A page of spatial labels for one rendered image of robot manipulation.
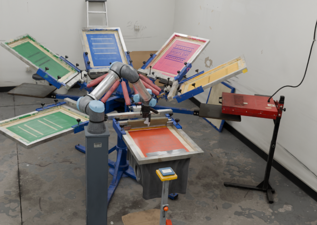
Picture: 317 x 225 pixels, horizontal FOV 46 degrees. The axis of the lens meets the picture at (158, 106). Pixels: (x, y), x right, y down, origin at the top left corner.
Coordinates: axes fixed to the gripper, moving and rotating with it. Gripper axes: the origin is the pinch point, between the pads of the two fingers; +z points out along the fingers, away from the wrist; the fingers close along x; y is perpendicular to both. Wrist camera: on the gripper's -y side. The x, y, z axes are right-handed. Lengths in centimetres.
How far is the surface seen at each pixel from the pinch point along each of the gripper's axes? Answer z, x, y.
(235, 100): -9, -18, -108
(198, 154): 3, 61, -24
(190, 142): 1.9, 41.6, -25.5
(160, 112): -2.6, -20.5, -20.9
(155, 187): 37, 51, 9
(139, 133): 5.3, 7.7, 10.5
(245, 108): -9, 4, -106
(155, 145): 5.3, 33.0, 3.9
